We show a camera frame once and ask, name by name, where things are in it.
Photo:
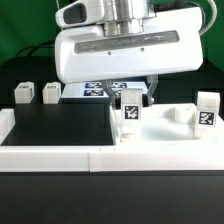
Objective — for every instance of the white U-shaped fence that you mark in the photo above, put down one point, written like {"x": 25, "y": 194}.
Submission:
{"x": 167, "y": 157}

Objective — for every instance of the white tag sheet with markers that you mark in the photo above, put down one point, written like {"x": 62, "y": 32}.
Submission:
{"x": 95, "y": 90}

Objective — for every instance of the white square table top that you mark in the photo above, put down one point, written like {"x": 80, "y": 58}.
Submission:
{"x": 162, "y": 124}

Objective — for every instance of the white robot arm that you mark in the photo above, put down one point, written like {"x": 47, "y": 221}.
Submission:
{"x": 103, "y": 40}

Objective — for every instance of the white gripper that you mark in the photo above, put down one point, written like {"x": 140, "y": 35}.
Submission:
{"x": 111, "y": 39}

